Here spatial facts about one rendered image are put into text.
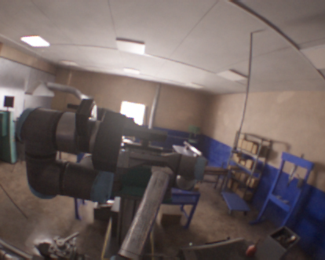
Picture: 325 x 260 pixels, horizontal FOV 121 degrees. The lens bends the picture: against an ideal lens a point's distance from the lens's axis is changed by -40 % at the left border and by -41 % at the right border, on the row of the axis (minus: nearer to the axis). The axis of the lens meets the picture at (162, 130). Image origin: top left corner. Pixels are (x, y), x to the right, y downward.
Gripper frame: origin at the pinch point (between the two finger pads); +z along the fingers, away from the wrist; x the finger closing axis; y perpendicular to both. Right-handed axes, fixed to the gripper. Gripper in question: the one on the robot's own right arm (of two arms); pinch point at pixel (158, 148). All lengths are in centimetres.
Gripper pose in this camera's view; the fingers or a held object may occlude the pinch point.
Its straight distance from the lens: 34.4
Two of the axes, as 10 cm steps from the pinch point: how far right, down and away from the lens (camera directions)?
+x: 0.1, 7.6, -6.5
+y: -2.6, 6.2, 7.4
